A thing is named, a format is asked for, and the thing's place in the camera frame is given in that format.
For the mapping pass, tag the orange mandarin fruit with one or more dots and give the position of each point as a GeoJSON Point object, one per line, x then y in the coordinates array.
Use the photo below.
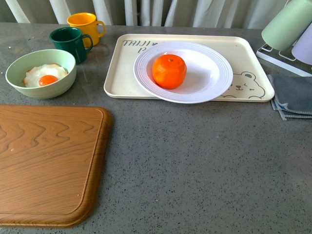
{"type": "Point", "coordinates": [169, 71]}

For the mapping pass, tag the white ribbed deep plate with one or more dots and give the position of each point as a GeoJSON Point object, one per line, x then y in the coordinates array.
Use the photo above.
{"type": "Point", "coordinates": [208, 75]}

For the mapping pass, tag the cream bear serving tray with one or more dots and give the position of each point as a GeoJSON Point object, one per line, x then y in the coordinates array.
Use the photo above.
{"type": "Point", "coordinates": [250, 83]}

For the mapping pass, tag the wooden cutting board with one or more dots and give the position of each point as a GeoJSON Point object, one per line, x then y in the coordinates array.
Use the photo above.
{"type": "Point", "coordinates": [51, 160]}

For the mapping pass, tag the yellow mug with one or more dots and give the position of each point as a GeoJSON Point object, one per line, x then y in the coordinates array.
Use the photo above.
{"type": "Point", "coordinates": [88, 24]}

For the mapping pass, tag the dark green mug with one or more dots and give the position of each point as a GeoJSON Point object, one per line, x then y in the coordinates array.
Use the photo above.
{"type": "Point", "coordinates": [72, 40]}

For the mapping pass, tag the fake fried egg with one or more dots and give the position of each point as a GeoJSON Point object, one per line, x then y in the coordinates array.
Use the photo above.
{"type": "Point", "coordinates": [44, 75]}

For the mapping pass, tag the light green bowl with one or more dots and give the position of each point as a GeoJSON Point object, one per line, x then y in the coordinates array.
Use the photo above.
{"type": "Point", "coordinates": [16, 73]}

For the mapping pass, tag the white pleated curtain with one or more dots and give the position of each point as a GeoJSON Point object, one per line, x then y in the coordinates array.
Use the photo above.
{"type": "Point", "coordinates": [250, 14]}

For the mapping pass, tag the grey folded cloth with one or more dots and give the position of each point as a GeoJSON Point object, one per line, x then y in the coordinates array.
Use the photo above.
{"type": "Point", "coordinates": [293, 96]}

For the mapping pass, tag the light green cup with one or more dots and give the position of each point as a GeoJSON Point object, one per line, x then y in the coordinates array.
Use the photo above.
{"type": "Point", "coordinates": [288, 25]}

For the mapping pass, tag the lavender cup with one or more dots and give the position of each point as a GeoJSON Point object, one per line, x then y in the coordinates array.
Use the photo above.
{"type": "Point", "coordinates": [302, 49]}

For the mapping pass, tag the white wire cup rack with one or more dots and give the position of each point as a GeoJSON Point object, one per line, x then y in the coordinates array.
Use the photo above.
{"type": "Point", "coordinates": [285, 60]}

